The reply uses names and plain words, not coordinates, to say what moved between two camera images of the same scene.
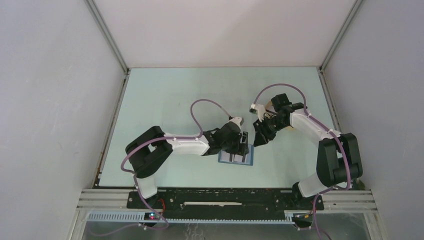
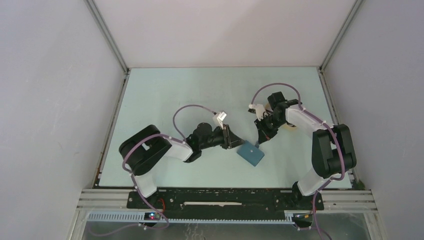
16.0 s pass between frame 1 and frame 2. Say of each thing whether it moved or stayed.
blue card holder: moved
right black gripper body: stayed
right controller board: stayed
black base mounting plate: stayed
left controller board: stayed
